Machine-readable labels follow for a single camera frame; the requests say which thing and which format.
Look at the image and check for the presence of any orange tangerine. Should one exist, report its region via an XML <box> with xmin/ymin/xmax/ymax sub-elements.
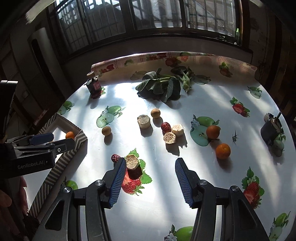
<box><xmin>65</xmin><ymin>131</ymin><xmax>75</xmax><ymax>139</ymax></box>
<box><xmin>215</xmin><ymin>143</ymin><xmax>231</xmax><ymax>160</ymax></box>
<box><xmin>206</xmin><ymin>125</ymin><xmax>221</xmax><ymax>140</ymax></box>

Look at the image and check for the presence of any red jujube date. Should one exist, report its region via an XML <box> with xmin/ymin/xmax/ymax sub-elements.
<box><xmin>111</xmin><ymin>154</ymin><xmax>121</xmax><ymax>164</ymax></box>
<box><xmin>161</xmin><ymin>122</ymin><xmax>171</xmax><ymax>135</ymax></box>

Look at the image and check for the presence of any beige cut corn-like piece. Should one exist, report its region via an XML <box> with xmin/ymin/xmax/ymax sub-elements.
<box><xmin>163</xmin><ymin>132</ymin><xmax>177</xmax><ymax>145</ymax></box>
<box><xmin>125</xmin><ymin>154</ymin><xmax>139</xmax><ymax>170</ymax></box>
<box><xmin>171</xmin><ymin>124</ymin><xmax>184</xmax><ymax>137</ymax></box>
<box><xmin>137</xmin><ymin>114</ymin><xmax>151</xmax><ymax>129</ymax></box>

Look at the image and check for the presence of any brown longan fruit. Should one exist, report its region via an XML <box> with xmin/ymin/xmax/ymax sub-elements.
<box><xmin>102</xmin><ymin>126</ymin><xmax>112</xmax><ymax>137</ymax></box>
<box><xmin>151</xmin><ymin>108</ymin><xmax>161</xmax><ymax>119</ymax></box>

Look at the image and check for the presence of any left human hand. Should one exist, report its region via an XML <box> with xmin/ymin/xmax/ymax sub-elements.
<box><xmin>1</xmin><ymin>176</ymin><xmax>28</xmax><ymax>226</ymax></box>

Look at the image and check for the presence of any striped cardboard tray box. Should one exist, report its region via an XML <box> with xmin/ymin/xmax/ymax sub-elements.
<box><xmin>24</xmin><ymin>113</ymin><xmax>87</xmax><ymax>218</ymax></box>

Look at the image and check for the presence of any dark red glass bottle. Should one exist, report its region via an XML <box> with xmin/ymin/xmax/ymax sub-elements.
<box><xmin>86</xmin><ymin>71</ymin><xmax>102</xmax><ymax>99</ymax></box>

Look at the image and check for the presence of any fruit print tablecloth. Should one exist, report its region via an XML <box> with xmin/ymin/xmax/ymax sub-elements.
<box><xmin>48</xmin><ymin>55</ymin><xmax>295</xmax><ymax>240</ymax></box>

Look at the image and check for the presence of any small black pot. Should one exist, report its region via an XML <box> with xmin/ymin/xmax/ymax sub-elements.
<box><xmin>260</xmin><ymin>112</ymin><xmax>284</xmax><ymax>145</ymax></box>

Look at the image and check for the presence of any green leafy vegetable bunch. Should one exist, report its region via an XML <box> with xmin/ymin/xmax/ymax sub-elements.
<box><xmin>135</xmin><ymin>66</ymin><xmax>196</xmax><ymax>103</ymax></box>

